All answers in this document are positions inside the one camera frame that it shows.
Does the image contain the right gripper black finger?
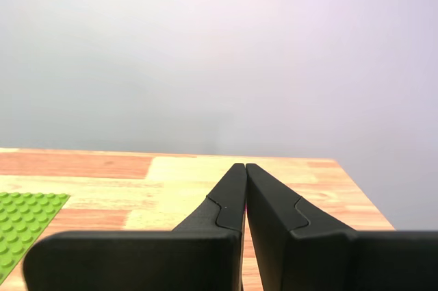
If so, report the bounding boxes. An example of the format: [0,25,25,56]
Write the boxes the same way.
[22,163,248,291]
[246,162,438,291]

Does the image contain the green studded baseplate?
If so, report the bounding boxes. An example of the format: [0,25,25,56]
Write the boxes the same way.
[0,192,72,281]

